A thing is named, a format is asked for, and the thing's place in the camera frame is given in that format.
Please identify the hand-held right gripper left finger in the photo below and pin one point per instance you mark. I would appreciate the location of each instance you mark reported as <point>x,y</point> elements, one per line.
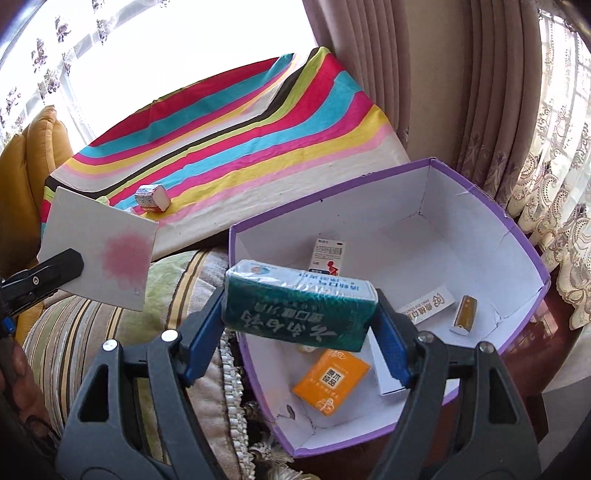
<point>207,332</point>

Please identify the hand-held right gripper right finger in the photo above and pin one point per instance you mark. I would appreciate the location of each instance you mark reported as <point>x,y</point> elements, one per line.
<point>392,346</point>

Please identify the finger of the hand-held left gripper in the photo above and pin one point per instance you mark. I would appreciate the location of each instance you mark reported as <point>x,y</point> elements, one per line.
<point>55,270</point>

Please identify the white box pink flower print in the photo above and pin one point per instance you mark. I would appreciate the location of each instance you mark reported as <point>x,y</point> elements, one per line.
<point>101,240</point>

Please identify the white gold dental box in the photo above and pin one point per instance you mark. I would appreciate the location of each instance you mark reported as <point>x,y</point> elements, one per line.
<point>429,302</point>

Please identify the orange tissue pack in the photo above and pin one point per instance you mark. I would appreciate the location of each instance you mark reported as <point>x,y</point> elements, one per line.
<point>330,381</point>

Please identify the small gold box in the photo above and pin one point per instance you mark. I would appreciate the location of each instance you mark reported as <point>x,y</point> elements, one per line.
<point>465,314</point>

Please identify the green tissue pack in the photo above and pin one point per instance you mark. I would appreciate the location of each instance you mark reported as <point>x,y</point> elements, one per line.
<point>300,318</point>

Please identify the white red medicine box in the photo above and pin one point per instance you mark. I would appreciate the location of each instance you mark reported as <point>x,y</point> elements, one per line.
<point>325,254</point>

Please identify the red tissue pack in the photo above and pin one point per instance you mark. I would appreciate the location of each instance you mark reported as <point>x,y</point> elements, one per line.
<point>150,196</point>

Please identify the purple cardboard box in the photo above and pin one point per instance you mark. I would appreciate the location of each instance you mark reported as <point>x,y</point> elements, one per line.
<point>461,240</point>

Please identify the person's left hand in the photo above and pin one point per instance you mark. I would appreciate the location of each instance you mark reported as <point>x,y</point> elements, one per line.
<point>27,392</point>

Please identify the striped towel cushion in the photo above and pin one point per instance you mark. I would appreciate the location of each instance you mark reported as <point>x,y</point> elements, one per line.
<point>92,332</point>

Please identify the yellow sofa cushion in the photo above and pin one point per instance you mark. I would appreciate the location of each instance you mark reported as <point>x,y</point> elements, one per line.
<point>27,161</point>

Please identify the multicolour striped cloth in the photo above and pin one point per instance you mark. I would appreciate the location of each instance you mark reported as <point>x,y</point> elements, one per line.
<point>254,138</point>

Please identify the sheer flower curtain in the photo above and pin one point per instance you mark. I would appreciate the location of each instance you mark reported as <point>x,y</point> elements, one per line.
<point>41,55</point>

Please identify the lace curtain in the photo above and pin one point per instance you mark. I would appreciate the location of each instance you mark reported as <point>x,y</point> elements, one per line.
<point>554,184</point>

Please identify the brown curtain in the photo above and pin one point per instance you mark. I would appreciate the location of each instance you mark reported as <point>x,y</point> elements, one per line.
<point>415,69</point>

